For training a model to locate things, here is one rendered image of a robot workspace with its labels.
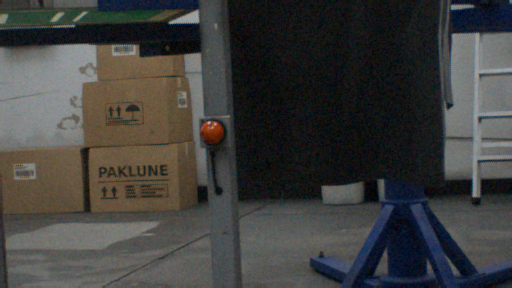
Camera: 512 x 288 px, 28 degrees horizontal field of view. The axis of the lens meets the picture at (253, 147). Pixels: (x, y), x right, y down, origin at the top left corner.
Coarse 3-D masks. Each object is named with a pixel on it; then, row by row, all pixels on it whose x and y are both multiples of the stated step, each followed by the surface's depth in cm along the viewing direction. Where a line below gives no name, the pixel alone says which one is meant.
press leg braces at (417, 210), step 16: (384, 208) 313; (416, 208) 310; (384, 224) 308; (416, 224) 306; (432, 224) 326; (368, 240) 306; (384, 240) 308; (432, 240) 301; (448, 240) 333; (368, 256) 302; (432, 256) 297; (448, 256) 338; (464, 256) 340; (352, 272) 300; (368, 272) 350; (448, 272) 293; (464, 272) 342; (480, 272) 347
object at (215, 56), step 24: (216, 0) 160; (216, 24) 160; (216, 48) 160; (216, 72) 161; (216, 96) 161; (216, 168) 162; (216, 216) 162; (216, 240) 162; (216, 264) 163; (240, 264) 165
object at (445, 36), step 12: (444, 0) 197; (444, 12) 198; (444, 24) 205; (444, 36) 205; (444, 48) 205; (444, 60) 205; (444, 72) 205; (444, 84) 205; (444, 96) 193; (444, 108) 192; (444, 120) 193; (444, 132) 193
